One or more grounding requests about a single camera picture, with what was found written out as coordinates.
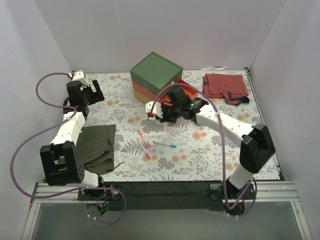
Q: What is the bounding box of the pink drawer box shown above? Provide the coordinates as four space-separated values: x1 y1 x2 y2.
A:
131 79 198 106

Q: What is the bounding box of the yellow bottom drawer box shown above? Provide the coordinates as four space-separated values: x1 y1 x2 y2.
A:
133 89 151 104

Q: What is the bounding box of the white teal marker pen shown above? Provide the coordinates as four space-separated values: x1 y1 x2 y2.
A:
153 140 177 148

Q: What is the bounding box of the orange pink marker pen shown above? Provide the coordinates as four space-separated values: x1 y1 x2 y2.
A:
137 129 151 151

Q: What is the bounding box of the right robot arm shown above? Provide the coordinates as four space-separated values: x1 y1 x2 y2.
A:
150 83 276 199

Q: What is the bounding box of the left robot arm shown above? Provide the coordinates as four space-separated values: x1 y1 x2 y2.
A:
39 80 107 200

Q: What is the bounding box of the floral patterned table mat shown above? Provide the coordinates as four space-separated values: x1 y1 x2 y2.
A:
49 69 280 183

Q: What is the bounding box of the olive green folded cloth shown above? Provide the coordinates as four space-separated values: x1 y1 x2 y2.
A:
76 124 116 175

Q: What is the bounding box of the red folded cloth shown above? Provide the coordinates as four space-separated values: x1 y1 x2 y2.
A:
202 73 250 106

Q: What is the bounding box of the white magenta marker pen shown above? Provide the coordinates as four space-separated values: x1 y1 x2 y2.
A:
137 139 151 160

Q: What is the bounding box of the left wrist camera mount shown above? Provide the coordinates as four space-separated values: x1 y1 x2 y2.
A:
66 70 90 88

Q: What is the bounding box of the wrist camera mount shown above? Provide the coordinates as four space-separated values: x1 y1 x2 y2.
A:
66 70 90 88
145 101 163 120

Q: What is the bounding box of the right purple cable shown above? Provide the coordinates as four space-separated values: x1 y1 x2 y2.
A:
149 83 258 221

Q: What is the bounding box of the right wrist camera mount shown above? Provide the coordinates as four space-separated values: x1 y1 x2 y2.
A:
145 101 163 120

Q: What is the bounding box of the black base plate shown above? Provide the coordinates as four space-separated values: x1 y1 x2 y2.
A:
77 180 224 211

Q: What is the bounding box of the aluminium frame rail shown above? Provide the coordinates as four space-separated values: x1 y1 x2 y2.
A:
22 180 312 240

